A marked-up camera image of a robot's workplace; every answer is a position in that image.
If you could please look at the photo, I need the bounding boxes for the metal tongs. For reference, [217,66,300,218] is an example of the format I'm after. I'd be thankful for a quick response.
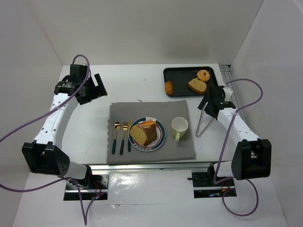
[195,110,214,138]

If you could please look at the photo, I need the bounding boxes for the orange glazed bun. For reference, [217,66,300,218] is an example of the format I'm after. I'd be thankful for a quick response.
[140,121,157,129]

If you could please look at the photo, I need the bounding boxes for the round toasted bread slice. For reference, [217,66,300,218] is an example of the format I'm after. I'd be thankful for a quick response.
[130,125,148,146]

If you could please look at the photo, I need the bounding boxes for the dark brown bread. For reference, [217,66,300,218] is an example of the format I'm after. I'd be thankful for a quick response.
[142,124,158,146]

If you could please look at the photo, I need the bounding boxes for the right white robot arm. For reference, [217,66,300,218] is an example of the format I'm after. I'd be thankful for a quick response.
[198,86,272,184]

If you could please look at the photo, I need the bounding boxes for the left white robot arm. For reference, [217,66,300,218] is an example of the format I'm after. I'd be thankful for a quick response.
[22,64,107,187]

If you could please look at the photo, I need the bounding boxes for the seeded bread slice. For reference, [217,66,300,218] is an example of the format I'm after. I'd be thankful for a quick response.
[188,78,207,95]

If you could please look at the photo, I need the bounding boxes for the black baking tray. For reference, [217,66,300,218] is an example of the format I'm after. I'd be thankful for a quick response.
[163,66,218,98]

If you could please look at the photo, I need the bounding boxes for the glazed donut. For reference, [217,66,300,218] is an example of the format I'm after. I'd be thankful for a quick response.
[197,70,210,82]

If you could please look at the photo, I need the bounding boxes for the pale green mug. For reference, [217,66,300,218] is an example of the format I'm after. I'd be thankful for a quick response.
[171,117,188,141]

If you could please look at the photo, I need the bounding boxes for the small orange croissant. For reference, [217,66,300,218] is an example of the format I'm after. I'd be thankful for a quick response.
[165,81,173,95]

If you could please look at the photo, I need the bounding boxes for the grey cloth placemat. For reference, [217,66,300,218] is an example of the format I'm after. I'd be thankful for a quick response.
[107,100,196,165]

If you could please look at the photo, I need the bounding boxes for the white plate with coloured rim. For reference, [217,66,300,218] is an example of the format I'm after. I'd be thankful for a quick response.
[130,117,166,152]

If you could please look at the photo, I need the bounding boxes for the gold spoon green handle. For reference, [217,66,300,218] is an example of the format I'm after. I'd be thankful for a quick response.
[111,122,121,154]

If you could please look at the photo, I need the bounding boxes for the gold fork green handle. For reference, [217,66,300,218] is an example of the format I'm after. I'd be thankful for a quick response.
[119,121,128,155]

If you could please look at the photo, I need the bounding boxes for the gold knife green handle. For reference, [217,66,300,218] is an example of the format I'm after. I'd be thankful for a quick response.
[127,120,132,152]

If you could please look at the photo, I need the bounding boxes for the aluminium rail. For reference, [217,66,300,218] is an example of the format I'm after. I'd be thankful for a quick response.
[87,162,214,173]

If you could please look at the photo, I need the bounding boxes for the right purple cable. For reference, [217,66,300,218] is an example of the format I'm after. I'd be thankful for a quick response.
[214,79,264,216]

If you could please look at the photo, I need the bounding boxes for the purple cable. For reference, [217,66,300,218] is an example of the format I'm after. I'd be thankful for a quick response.
[214,79,264,216]
[0,54,101,227]

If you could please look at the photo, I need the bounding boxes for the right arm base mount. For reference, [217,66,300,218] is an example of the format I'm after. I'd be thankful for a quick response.
[187,167,237,199]

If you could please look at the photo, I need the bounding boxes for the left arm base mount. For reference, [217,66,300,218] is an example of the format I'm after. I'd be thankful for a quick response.
[63,174,109,201]

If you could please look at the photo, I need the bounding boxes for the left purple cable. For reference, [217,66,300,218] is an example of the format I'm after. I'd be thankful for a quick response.
[0,54,101,227]

